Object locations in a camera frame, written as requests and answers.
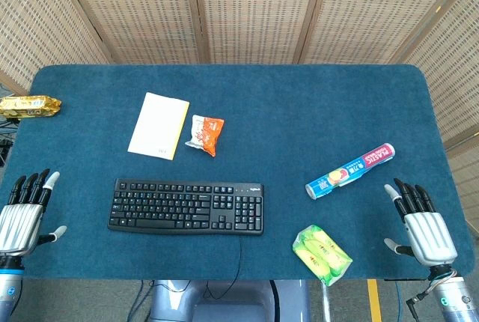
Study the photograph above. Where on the orange white snack packet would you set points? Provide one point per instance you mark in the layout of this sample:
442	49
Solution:
205	135

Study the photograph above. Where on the black computer keyboard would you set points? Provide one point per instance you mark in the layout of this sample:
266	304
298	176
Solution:
187	206

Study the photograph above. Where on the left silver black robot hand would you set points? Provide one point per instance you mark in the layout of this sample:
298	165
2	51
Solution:
18	221

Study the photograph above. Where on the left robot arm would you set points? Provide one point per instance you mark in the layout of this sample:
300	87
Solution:
9	284

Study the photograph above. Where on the white notebook with yellow spine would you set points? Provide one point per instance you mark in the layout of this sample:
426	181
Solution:
159	125

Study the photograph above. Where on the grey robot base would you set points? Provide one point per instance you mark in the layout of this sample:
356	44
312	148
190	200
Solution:
230	301

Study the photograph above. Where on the green yellow corn package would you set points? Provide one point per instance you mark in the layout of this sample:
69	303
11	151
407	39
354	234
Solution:
322	254

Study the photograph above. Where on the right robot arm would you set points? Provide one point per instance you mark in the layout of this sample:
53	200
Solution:
451	292

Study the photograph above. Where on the gold biscuit package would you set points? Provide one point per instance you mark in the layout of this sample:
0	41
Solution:
30	106

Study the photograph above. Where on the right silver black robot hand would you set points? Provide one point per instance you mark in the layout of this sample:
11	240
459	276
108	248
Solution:
430	232

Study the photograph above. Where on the woven bamboo folding screen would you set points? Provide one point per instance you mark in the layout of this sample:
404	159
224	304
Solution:
239	11

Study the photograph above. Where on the blue plastic food wrap roll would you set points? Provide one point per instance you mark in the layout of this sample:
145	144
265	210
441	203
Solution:
350	176

